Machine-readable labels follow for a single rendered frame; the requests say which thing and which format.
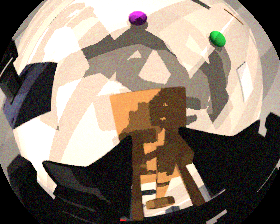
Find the green ball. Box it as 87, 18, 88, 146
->
209, 31, 226, 47

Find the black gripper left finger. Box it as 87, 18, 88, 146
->
42, 136, 133, 220

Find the white cup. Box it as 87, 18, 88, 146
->
199, 185, 218, 202

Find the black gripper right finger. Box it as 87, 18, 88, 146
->
177, 120, 261, 198

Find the beige flat slab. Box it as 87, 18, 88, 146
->
193, 0, 211, 10

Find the purple ball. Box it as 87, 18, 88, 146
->
128, 11, 147, 26

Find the white flat slab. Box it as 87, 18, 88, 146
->
236, 61, 253, 103

